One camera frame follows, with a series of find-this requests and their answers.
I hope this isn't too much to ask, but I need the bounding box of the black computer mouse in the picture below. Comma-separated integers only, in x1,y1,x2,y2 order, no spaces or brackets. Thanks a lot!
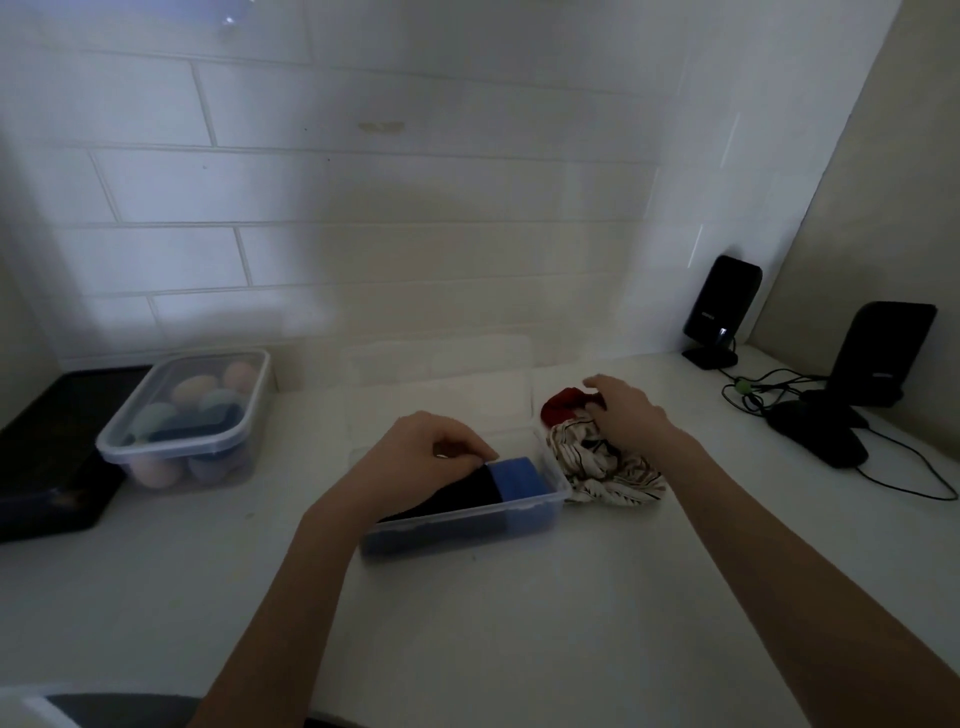
766,399,870,470

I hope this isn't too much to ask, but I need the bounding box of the black mouse cable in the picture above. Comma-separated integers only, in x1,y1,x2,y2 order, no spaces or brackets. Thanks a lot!
854,427,960,502

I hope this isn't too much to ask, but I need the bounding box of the person's right forearm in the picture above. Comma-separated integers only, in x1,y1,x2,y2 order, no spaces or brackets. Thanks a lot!
659,431,960,728

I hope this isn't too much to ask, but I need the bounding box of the person's left forearm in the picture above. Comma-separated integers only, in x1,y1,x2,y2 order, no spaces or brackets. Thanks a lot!
187,494,391,728

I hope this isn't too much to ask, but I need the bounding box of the red scrunchie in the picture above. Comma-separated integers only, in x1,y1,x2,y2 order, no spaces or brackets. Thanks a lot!
539,387,609,430

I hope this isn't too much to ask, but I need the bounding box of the small clear hinged box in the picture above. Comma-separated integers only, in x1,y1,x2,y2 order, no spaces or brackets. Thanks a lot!
343,332,575,560

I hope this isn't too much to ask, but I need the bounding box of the person's dark clothing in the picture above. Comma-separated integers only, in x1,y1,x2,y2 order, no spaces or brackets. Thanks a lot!
44,693,361,728

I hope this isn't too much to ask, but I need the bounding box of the clear lidded sponge container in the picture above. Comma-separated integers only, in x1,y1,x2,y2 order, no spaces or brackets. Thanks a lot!
95,348,271,493

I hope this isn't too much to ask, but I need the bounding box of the white patterned scrunchie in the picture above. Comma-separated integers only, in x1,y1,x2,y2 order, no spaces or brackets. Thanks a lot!
545,418,669,509

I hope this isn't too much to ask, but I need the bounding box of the pile of pastel makeup sponges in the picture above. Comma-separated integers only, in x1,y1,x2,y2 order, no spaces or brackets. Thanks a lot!
123,361,262,490

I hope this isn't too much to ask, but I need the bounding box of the person's right hand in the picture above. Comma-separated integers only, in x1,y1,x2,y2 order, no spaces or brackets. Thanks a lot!
582,374,699,468

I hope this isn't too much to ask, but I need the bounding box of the white cabinet frame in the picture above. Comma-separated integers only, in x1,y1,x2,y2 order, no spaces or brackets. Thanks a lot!
0,682,84,728

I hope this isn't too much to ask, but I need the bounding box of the black tray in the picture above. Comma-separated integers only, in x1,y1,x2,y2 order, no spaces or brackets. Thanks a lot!
0,365,155,543

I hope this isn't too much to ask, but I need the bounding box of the black desktop speaker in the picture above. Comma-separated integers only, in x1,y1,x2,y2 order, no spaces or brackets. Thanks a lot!
806,301,939,433
680,254,764,371

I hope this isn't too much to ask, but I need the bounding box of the person's left hand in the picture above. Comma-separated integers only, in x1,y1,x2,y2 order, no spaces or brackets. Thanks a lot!
314,410,500,526

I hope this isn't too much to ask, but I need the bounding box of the blue headband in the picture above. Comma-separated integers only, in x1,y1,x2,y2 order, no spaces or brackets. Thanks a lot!
485,457,560,534

